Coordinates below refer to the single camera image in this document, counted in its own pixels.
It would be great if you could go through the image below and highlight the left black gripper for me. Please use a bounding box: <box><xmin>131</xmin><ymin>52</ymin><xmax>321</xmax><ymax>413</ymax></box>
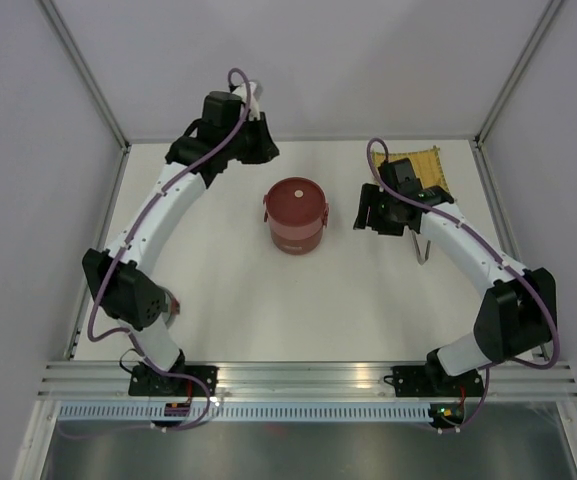
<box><xmin>225</xmin><ymin>113</ymin><xmax>280</xmax><ymax>166</ymax></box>

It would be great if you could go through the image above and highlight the red lid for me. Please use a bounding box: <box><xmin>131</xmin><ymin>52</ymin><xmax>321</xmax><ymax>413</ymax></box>
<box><xmin>264</xmin><ymin>177</ymin><xmax>328</xmax><ymax>227</ymax></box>

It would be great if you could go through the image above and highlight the red steel bowl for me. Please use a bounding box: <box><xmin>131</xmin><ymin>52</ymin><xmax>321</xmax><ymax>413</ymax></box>
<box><xmin>270</xmin><ymin>228</ymin><xmax>324</xmax><ymax>255</ymax></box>
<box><xmin>263</xmin><ymin>177</ymin><xmax>329</xmax><ymax>240</ymax></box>

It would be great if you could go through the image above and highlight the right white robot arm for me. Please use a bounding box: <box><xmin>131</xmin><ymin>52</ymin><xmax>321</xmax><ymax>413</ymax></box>
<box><xmin>354</xmin><ymin>158</ymin><xmax>559</xmax><ymax>395</ymax></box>

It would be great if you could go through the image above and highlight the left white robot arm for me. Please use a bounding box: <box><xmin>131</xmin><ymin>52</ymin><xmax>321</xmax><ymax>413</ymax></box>
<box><xmin>82</xmin><ymin>81</ymin><xmax>279</xmax><ymax>396</ymax></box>

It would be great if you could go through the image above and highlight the yellow bamboo mat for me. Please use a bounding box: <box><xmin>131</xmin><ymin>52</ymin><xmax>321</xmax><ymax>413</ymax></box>
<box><xmin>371</xmin><ymin>146</ymin><xmax>450</xmax><ymax>194</ymax></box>

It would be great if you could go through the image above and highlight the grey transparent lid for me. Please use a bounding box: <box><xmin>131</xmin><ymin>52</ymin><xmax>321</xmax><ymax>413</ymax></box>
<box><xmin>163</xmin><ymin>288</ymin><xmax>180</xmax><ymax>328</ymax></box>

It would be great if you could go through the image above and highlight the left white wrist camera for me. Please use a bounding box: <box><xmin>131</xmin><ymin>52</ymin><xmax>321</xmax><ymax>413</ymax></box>
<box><xmin>231</xmin><ymin>80</ymin><xmax>263</xmax><ymax>121</ymax></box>

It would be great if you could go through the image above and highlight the left aluminium frame post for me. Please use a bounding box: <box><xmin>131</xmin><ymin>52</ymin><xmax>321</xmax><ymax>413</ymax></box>
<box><xmin>36</xmin><ymin>0</ymin><xmax>130</xmax><ymax>150</ymax></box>

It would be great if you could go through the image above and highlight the aluminium frame post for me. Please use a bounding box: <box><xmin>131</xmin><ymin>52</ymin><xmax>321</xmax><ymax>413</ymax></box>
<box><xmin>473</xmin><ymin>0</ymin><xmax>566</xmax><ymax>149</ymax></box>
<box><xmin>36</xmin><ymin>0</ymin><xmax>130</xmax><ymax>150</ymax></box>

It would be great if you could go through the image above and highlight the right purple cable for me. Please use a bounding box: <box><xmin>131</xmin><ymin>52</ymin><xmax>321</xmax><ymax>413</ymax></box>
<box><xmin>366</xmin><ymin>138</ymin><xmax>563</xmax><ymax>436</ymax></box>

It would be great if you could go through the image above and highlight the purple cable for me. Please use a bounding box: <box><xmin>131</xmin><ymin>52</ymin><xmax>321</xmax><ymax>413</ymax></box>
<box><xmin>89</xmin><ymin>68</ymin><xmax>255</xmax><ymax>431</ymax></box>
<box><xmin>366</xmin><ymin>138</ymin><xmax>563</xmax><ymax>436</ymax></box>

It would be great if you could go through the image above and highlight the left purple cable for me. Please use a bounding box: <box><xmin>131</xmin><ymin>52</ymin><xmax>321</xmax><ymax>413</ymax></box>
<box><xmin>89</xmin><ymin>68</ymin><xmax>255</xmax><ymax>431</ymax></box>

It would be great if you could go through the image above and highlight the right aluminium frame post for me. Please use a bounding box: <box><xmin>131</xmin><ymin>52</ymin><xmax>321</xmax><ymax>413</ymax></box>
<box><xmin>473</xmin><ymin>0</ymin><xmax>566</xmax><ymax>149</ymax></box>

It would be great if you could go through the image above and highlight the white slotted cable duct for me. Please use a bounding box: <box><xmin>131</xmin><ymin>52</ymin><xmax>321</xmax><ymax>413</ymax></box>
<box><xmin>58</xmin><ymin>402</ymin><xmax>431</xmax><ymax>423</ymax></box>

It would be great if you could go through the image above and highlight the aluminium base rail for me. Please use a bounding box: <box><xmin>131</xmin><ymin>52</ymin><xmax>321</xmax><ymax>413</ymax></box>
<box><xmin>37</xmin><ymin>361</ymin><xmax>577</xmax><ymax>402</ymax></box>

